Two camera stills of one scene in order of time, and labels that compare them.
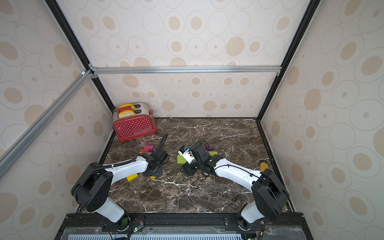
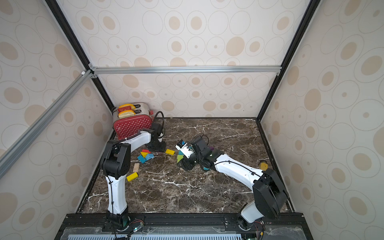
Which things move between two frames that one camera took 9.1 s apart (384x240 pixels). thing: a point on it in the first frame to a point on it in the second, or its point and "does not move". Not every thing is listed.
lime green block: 181,160 does not move
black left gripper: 160,172 to 162,149
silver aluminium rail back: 185,69 does not move
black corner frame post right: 309,15 does not move
